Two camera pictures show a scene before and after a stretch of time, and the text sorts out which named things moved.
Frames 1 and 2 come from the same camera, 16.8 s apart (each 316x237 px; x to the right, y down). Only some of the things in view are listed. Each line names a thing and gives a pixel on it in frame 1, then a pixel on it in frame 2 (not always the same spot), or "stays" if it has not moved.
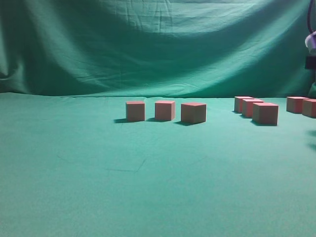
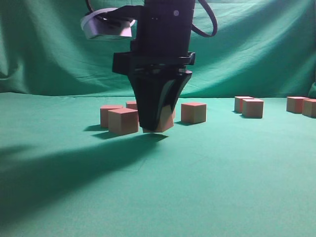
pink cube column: [238, 102] stays
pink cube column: [265, 114] → [123, 121]
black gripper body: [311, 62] → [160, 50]
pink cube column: [309, 107] → [104, 114]
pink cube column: [295, 104] → [166, 120]
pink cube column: [247, 106] stays
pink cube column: [193, 112] stays
